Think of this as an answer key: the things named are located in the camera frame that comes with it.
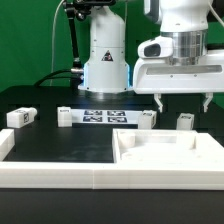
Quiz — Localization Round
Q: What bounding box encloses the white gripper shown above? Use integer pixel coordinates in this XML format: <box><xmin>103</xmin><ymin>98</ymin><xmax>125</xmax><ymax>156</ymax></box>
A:
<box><xmin>133</xmin><ymin>35</ymin><xmax>224</xmax><ymax>113</ymax></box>

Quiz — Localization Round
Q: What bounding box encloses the white square tabletop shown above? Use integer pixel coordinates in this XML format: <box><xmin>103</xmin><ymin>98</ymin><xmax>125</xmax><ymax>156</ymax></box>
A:
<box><xmin>112</xmin><ymin>129</ymin><xmax>224</xmax><ymax>164</ymax></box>

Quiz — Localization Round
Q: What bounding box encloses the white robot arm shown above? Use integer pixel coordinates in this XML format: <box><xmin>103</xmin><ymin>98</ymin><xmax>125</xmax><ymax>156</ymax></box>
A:
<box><xmin>80</xmin><ymin>0</ymin><xmax>224</xmax><ymax>103</ymax></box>

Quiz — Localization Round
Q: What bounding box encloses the white U-shaped fence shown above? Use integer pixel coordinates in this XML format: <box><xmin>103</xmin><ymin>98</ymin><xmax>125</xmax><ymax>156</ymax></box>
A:
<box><xmin>0</xmin><ymin>129</ymin><xmax>224</xmax><ymax>190</ymax></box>

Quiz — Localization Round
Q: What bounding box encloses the AprilTag sheet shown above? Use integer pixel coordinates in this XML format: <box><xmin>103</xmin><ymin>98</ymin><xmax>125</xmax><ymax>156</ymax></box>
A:
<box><xmin>72</xmin><ymin>109</ymin><xmax>141</xmax><ymax>124</ymax></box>

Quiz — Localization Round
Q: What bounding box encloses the black cable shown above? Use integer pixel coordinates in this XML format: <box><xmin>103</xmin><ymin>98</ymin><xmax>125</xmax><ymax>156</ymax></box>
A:
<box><xmin>33</xmin><ymin>68</ymin><xmax>82</xmax><ymax>88</ymax></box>

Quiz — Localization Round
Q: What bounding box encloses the white cable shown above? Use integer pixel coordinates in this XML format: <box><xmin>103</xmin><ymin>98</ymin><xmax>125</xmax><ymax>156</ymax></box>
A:
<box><xmin>49</xmin><ymin>0</ymin><xmax>66</xmax><ymax>87</ymax></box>

